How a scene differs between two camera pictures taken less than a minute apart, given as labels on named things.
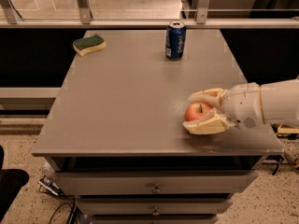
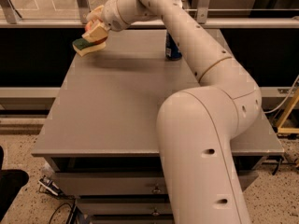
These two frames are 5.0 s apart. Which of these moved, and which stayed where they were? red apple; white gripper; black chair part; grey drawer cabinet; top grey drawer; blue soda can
Moved: red apple; white gripper
Stayed: blue soda can; black chair part; top grey drawer; grey drawer cabinet
